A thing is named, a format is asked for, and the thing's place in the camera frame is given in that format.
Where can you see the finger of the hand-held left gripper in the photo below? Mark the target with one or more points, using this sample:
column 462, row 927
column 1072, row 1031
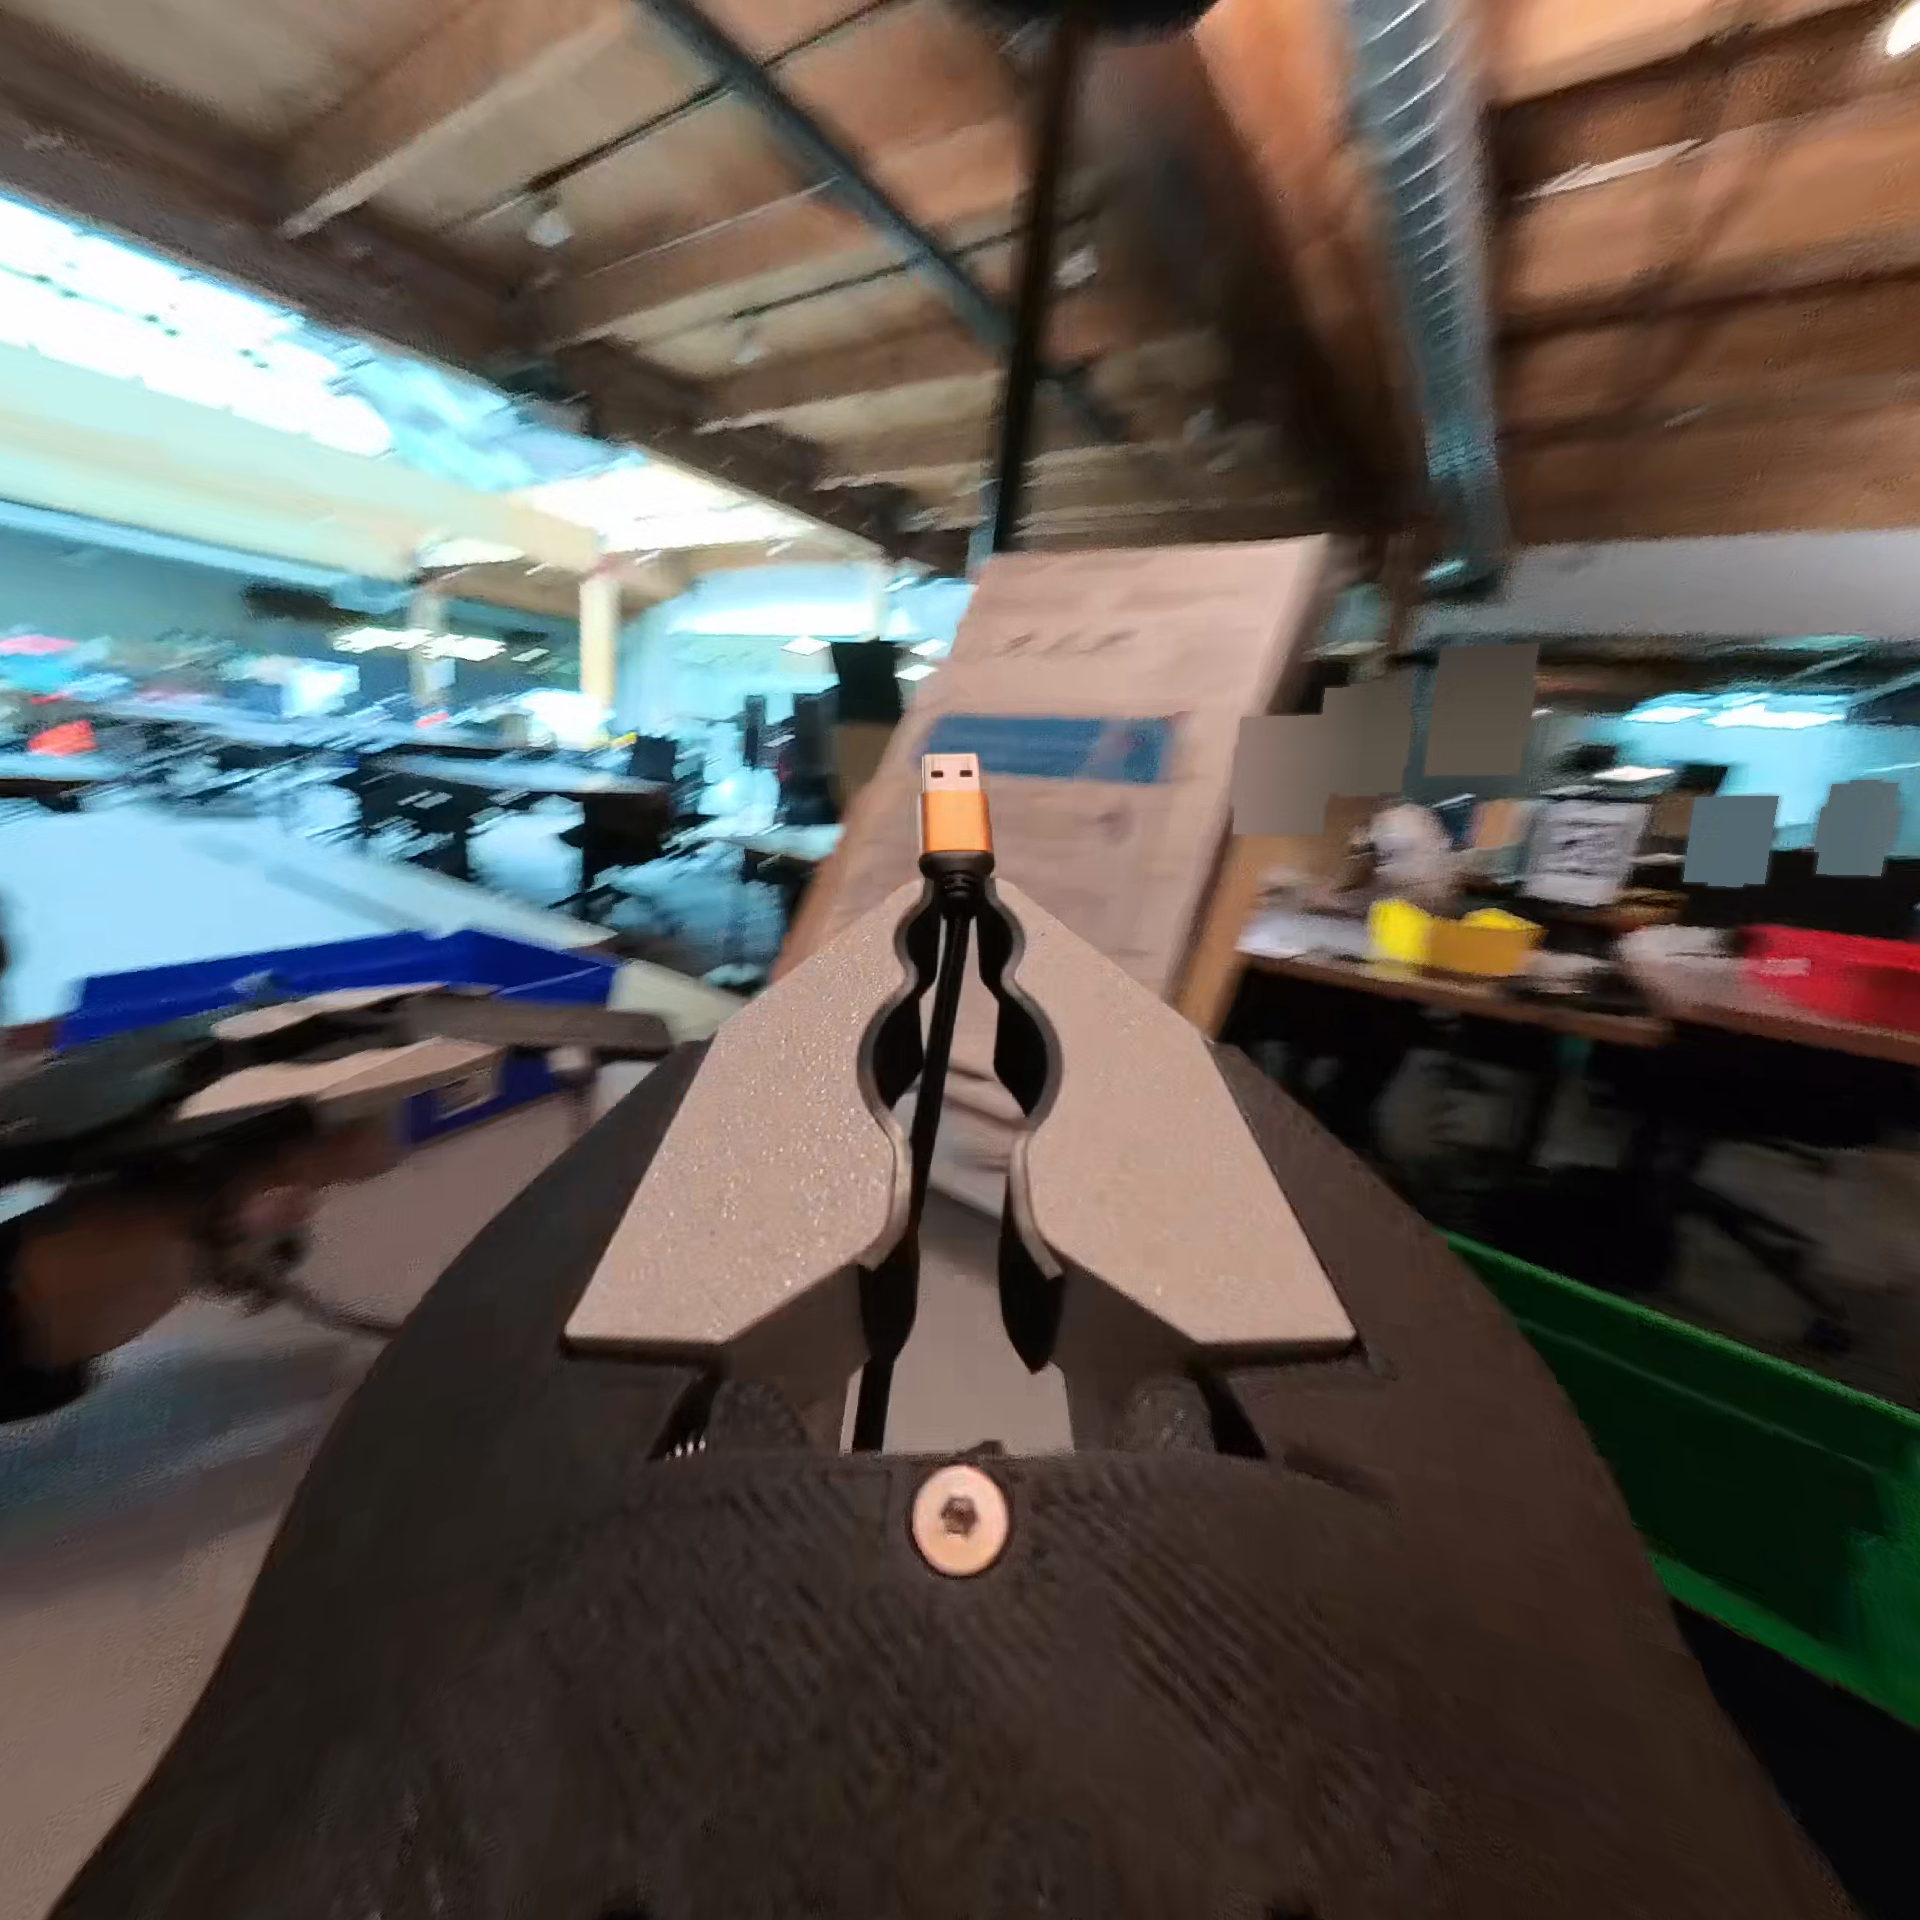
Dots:
column 375, row 1018
column 346, row 1083

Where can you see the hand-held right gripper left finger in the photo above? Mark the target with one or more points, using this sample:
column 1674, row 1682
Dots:
column 735, row 1184

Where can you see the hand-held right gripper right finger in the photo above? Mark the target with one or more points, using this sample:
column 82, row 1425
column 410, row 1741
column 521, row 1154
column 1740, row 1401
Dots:
column 1185, row 1201

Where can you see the blue plastic bin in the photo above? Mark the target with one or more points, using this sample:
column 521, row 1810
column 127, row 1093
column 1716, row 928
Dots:
column 495, row 960

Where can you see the wooden top desk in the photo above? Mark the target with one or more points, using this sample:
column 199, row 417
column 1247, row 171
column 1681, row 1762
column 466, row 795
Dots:
column 1501, row 1012

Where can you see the instruction sheet stand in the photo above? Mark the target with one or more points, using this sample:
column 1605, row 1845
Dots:
column 1079, row 839

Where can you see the yellow plastic bin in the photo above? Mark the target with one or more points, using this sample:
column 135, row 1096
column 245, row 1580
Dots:
column 1464, row 945

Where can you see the green plastic bin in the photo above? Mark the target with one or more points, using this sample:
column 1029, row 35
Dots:
column 1724, row 1440

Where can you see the red plastic bin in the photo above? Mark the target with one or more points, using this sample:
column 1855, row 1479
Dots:
column 1845, row 967

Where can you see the black metal pole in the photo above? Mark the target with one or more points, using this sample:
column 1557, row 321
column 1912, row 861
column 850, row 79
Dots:
column 1037, row 299

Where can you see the silver ventilation duct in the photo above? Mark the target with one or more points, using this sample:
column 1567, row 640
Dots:
column 1424, row 299

